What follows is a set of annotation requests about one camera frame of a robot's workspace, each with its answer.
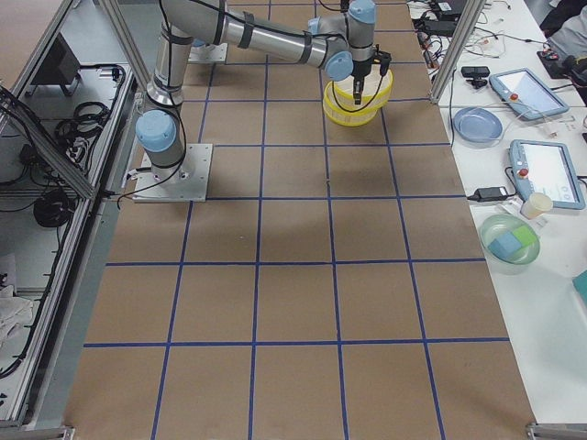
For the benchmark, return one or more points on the green bowl with sponges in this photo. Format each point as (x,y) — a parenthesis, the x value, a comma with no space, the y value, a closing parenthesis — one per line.
(510,242)

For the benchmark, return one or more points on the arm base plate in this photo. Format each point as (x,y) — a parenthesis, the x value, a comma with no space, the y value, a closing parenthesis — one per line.
(188,183)

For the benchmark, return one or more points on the teach pendant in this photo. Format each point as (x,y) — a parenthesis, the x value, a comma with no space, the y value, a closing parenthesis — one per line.
(526,94)
(546,167)

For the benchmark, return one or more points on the paper cup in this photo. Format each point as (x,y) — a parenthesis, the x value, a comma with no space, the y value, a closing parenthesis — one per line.
(535,205)

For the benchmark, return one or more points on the aluminium frame post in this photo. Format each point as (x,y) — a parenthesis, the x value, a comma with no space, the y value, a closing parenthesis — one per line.
(471,13)

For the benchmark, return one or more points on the black power adapter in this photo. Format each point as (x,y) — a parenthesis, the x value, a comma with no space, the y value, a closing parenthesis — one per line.
(490,194)

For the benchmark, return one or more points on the blue plate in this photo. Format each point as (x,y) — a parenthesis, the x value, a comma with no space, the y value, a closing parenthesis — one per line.
(477,125)

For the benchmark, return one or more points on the white crumpled cloth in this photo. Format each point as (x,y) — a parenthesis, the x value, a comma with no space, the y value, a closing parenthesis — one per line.
(17,312)

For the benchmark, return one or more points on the near teach pendant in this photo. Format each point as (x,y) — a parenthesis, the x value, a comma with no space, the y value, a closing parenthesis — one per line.
(546,167)

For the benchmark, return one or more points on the black webcam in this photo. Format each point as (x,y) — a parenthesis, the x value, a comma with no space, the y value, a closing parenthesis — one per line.
(476,76)

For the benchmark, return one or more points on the far teach pendant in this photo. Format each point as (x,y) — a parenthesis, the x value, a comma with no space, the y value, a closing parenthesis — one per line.
(526,94)

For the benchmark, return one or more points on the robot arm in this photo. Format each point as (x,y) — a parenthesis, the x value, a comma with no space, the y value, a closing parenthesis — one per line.
(342,45)

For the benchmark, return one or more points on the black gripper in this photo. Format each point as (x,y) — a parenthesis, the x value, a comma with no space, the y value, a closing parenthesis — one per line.
(360,68)

